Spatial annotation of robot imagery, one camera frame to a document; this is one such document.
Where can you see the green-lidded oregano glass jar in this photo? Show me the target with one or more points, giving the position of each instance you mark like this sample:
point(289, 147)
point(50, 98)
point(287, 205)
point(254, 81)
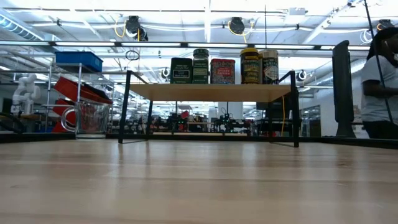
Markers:
point(201, 68)

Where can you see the green black pepper tin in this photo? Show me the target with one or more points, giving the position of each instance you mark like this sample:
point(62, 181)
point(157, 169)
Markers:
point(181, 71)

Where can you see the red smoked paprika tin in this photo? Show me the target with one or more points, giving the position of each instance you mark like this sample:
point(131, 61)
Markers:
point(222, 73)

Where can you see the yellow-lidded chili onion seasoning jar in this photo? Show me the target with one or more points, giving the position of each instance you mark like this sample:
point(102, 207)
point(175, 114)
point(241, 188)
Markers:
point(249, 68)

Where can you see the beige-lidded furikake seasoning jar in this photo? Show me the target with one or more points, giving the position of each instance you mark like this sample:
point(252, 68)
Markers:
point(269, 70)

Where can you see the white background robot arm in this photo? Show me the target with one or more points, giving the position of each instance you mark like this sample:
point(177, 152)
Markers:
point(26, 90)

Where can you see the wooden shelf with black legs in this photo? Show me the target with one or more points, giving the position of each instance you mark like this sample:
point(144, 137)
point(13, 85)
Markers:
point(211, 92)

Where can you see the black background robot station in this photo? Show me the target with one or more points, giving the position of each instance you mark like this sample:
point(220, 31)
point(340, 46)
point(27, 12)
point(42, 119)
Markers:
point(177, 123)
point(227, 123)

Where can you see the black equipment cabinet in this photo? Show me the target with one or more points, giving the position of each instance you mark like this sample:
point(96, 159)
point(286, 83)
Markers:
point(273, 112)

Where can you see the clear glass measuring cup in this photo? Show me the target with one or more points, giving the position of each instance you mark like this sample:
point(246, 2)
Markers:
point(93, 118)

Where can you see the blue plastic bin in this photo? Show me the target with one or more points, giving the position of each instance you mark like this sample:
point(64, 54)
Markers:
point(77, 60)

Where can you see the red plastic bin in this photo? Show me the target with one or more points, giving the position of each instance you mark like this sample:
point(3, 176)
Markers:
point(59, 109)
point(68, 88)

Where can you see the black upright tower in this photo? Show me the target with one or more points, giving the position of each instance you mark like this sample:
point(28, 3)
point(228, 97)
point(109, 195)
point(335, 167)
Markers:
point(343, 87)

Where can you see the silver metal rack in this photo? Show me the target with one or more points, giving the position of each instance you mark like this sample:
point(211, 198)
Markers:
point(49, 93)

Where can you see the person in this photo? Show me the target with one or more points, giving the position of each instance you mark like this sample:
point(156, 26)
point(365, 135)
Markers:
point(373, 77)

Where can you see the black aluminium rig frame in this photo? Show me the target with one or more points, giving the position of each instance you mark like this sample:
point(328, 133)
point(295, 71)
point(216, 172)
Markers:
point(37, 137)

